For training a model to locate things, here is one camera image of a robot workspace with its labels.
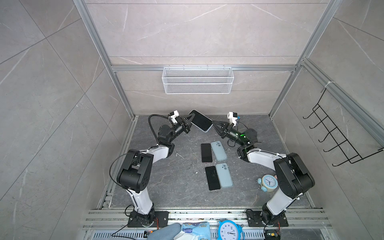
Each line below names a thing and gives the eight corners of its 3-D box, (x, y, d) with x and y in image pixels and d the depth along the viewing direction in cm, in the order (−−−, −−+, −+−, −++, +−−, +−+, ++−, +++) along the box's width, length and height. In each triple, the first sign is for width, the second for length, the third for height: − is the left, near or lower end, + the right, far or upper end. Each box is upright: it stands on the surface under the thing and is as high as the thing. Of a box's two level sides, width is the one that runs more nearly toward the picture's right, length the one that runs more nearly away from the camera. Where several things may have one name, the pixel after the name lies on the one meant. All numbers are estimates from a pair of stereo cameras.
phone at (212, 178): (209, 190, 84) (209, 189, 83) (204, 168, 93) (204, 167, 92) (220, 189, 85) (221, 187, 84) (215, 167, 94) (215, 165, 92)
